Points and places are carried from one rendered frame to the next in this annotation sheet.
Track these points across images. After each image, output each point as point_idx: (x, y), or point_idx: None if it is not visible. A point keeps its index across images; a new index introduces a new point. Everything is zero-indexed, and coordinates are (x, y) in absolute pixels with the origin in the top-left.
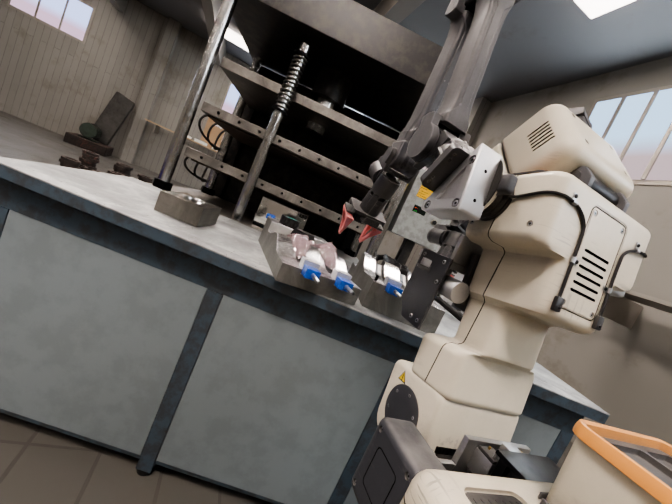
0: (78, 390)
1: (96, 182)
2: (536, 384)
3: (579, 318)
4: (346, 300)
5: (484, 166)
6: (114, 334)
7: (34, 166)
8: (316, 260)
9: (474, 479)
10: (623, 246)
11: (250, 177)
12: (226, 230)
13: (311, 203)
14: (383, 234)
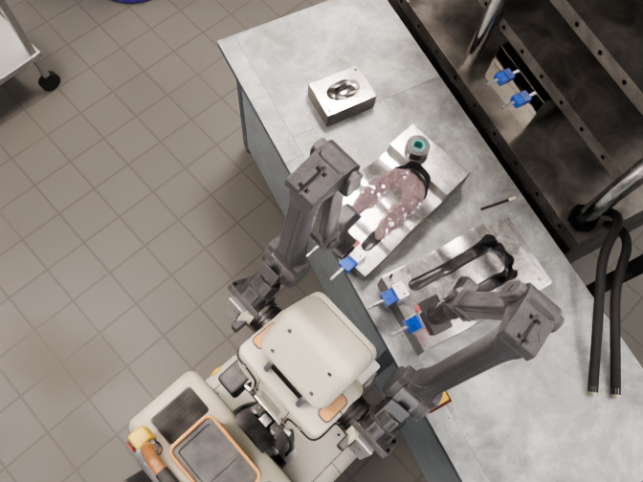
0: (277, 190)
1: (291, 46)
2: (456, 471)
3: (271, 412)
4: (356, 273)
5: (232, 308)
6: (281, 176)
7: (249, 41)
8: (368, 222)
9: (200, 390)
10: (289, 416)
11: (484, 16)
12: (373, 121)
13: (552, 86)
14: (617, 196)
